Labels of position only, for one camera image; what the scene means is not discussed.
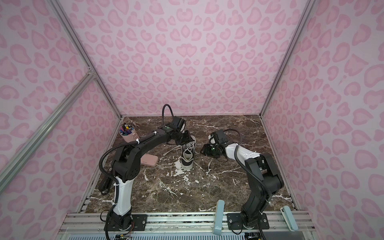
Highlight white shoelace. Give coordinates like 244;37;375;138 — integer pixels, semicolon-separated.
159;146;229;177

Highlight black white sneaker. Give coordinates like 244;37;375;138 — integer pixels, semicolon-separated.
181;136;196;170

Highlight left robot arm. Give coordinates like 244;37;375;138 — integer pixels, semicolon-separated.
99;127;195;229

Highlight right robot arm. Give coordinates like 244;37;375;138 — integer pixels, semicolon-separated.
200;143;284;227

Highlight pink rectangular case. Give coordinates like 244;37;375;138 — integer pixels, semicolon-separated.
141;154;159;167

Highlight pink pen cup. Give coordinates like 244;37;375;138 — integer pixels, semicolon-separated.
122;130;140;143

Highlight pens in cup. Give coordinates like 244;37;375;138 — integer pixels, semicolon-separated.
119;123;135;136

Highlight light blue clamp centre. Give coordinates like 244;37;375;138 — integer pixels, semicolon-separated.
213;200;225;236

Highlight light blue clamp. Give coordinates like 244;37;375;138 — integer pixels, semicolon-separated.
280;206;299;232
213;200;225;236

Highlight light blue clamp right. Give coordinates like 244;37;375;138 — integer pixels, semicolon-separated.
280;206;299;232

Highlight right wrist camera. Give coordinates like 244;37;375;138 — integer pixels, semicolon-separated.
209;130;231;147

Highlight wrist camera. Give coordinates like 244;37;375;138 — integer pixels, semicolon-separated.
209;130;231;147
169;116;186;132

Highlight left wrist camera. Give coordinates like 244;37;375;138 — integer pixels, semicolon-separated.
169;116;186;132

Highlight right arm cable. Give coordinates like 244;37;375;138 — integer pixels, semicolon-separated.
223;128;271;196

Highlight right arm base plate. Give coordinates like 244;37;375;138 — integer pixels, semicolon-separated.
226;213;270;231

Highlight aluminium rail base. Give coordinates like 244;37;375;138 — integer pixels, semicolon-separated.
56;211;319;240

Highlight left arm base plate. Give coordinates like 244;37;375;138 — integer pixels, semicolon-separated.
104;212;148;232

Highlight diagonal aluminium frame bar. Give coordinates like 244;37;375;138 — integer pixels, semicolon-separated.
1;71;94;193

